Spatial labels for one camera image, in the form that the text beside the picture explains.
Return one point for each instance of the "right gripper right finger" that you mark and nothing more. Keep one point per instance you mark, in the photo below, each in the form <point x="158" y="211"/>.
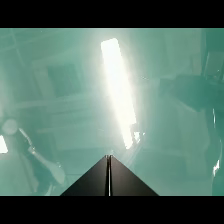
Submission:
<point x="125" y="182"/>

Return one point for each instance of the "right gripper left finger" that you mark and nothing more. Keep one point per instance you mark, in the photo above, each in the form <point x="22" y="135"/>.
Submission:
<point x="94" y="182"/>

